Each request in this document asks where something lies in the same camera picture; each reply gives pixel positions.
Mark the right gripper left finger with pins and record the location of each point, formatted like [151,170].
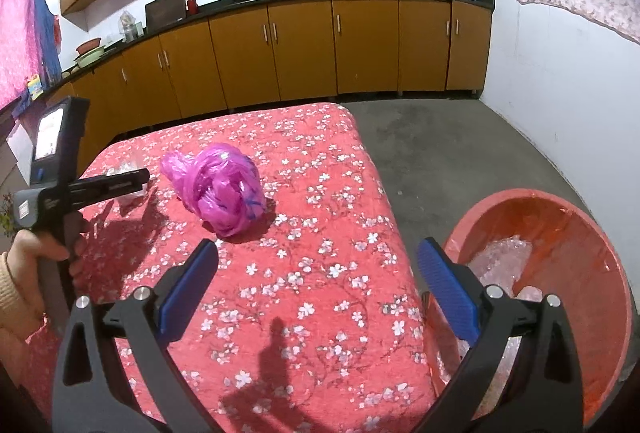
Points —
[91,390]

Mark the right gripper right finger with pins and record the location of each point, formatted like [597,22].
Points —
[544,389]

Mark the pale pink plastic bag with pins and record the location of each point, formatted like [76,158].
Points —
[131,182]

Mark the clear bubble wrap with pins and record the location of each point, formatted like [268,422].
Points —
[502,263]

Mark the magenta plastic bag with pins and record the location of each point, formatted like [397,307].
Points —
[220,185]

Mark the orange lower kitchen cabinets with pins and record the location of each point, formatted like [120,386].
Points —
[284,52]

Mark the person left hand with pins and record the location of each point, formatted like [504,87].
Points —
[22,306]

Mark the red plastic basin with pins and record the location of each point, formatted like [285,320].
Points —
[573,259]

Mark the stacked bowls on counter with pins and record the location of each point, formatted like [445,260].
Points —
[89,52]

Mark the pink blue hanging cloth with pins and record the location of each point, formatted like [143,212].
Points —
[30,41]

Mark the dark cutting board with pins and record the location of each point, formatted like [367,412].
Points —
[161,13]

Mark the red floral tablecloth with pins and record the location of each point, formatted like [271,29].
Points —
[313,322]

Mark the red bottle on counter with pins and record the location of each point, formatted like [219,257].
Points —
[192,7]

